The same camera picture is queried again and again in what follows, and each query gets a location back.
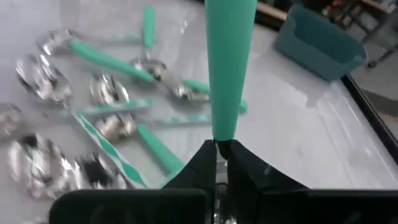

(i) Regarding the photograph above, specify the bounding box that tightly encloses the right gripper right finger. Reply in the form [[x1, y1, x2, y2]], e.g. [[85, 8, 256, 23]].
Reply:
[[228, 139, 398, 224]]

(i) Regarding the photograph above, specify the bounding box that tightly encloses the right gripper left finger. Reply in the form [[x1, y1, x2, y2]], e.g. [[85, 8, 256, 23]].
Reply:
[[49, 140, 218, 224]]

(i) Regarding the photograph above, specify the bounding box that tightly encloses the teal plastic bin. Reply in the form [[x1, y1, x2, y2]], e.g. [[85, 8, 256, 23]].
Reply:
[[273, 3, 368, 82]]

